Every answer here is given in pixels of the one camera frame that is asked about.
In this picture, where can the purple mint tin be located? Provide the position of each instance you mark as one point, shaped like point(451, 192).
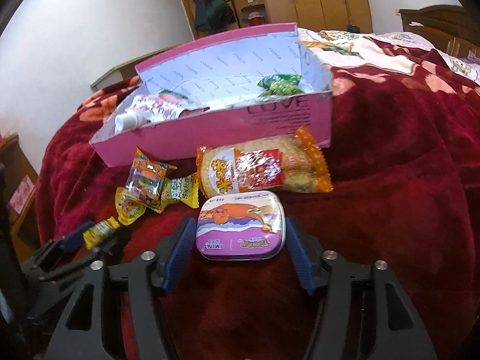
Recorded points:
point(241, 226)

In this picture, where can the yellow cartoon jelly cup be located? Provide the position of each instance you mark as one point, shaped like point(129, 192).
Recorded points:
point(127, 208)

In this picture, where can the red pot on shelf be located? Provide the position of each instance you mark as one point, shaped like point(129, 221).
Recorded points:
point(254, 18)

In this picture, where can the dark hanging coats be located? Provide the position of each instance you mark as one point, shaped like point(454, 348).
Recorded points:
point(212, 16)

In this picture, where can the dark red floral blanket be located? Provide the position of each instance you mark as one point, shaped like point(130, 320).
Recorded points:
point(404, 160)

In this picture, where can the green peas snack bag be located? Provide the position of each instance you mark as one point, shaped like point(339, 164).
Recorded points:
point(280, 85)

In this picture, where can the pink cardboard box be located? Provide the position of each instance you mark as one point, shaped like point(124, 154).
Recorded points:
point(222, 72)

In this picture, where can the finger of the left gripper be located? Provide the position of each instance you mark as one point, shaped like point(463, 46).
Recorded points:
point(74, 240)

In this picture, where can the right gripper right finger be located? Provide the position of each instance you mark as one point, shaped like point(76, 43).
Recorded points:
point(364, 311)

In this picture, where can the rice cracker orange pack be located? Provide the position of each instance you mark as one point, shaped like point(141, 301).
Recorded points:
point(291, 162)

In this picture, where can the pink checked cartoon bedsheet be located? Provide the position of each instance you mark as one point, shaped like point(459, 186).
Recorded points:
point(395, 52)

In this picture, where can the wooden headboard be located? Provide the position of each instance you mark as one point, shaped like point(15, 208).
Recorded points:
point(449, 28)

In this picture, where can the large peach jelly pouch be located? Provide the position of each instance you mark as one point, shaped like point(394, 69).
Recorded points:
point(153, 109)

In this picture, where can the wooden side cabinet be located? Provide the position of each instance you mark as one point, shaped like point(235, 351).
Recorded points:
point(21, 179)

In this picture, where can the low white shelf unit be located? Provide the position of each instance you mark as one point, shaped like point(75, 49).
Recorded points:
point(123, 71)

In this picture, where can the burger gummy candy packet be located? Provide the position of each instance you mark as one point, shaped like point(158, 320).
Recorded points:
point(146, 180)

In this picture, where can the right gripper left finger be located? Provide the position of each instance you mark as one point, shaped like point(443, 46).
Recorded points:
point(82, 328)

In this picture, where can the small green snack bag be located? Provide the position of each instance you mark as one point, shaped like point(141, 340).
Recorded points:
point(172, 93)

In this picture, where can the black bag by wardrobe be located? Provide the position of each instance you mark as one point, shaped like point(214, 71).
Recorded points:
point(353, 29)

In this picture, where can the yellow candy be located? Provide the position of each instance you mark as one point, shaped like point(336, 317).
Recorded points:
point(98, 233)
point(181, 190)

